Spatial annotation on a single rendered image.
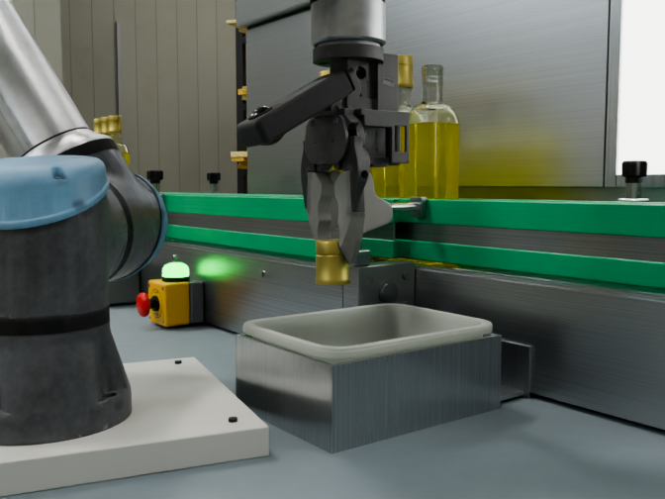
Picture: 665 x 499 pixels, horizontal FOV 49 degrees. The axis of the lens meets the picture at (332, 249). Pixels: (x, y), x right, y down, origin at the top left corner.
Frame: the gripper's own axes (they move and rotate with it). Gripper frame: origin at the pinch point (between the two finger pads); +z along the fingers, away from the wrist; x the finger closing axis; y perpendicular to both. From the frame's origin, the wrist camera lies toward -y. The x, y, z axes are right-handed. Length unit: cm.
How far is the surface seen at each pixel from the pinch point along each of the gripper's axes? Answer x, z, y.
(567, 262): -11.4, 1.9, 22.5
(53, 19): 518, -132, 113
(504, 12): 12, -31, 38
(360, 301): 9.9, 7.6, 11.1
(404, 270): 10.1, 4.4, 18.2
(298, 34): 68, -37, 40
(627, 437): -21.8, 17.1, 18.0
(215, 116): 695, -86, 332
